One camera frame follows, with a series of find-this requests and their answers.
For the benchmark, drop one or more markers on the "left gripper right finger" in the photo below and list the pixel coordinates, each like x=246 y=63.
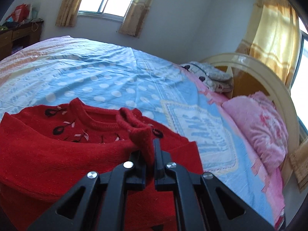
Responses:
x=202 y=201

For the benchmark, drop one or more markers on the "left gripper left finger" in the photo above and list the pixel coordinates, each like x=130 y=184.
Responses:
x=97 y=201

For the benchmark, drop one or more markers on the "red knitted sweater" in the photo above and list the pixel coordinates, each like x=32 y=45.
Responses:
x=45 y=150

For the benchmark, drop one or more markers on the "pink pillow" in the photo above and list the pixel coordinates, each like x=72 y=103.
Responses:
x=257 y=118

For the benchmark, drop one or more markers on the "folded grey patterned blanket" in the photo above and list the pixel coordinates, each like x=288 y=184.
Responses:
x=214 y=79

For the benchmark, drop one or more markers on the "cream wooden headboard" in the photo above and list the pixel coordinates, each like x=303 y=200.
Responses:
x=249 y=76

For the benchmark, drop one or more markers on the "blue patterned bed sheet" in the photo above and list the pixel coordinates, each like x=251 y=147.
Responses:
x=108 y=76

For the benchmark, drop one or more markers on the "yellow side curtain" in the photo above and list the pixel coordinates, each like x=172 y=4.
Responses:
x=273 y=37

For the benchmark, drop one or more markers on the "right beige curtain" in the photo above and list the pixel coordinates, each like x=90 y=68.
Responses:
x=135 y=17

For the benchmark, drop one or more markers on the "beige curtain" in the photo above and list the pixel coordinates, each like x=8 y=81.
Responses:
x=67 y=15
x=135 y=17

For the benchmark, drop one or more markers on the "brown wooden desk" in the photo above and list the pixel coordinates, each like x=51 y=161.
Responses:
x=20 y=37

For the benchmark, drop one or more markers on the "left beige curtain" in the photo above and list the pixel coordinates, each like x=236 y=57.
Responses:
x=67 y=15

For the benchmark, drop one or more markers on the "red bag on desk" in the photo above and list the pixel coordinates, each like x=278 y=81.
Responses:
x=21 y=13

